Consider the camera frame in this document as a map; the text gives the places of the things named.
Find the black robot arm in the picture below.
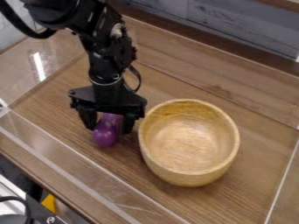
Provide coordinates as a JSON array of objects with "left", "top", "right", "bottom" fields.
[{"left": 0, "top": 0, "right": 147, "bottom": 134}]

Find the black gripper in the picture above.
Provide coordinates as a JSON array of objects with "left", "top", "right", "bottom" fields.
[{"left": 67, "top": 78, "right": 148, "bottom": 136}]

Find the black cable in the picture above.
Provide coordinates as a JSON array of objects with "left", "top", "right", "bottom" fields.
[{"left": 0, "top": 195, "right": 33, "bottom": 224}]

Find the purple toy eggplant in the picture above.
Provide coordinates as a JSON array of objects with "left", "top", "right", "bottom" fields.
[{"left": 92, "top": 113, "right": 123, "bottom": 148}]

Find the yellow tag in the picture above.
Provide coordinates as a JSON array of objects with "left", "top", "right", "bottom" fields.
[{"left": 41, "top": 194, "right": 57, "bottom": 214}]

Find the clear acrylic tray wall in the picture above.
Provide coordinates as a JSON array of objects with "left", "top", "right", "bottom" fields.
[{"left": 0, "top": 106, "right": 190, "bottom": 224}]

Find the brown wooden bowl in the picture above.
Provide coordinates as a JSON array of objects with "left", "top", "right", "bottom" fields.
[{"left": 138, "top": 99, "right": 240, "bottom": 187}]

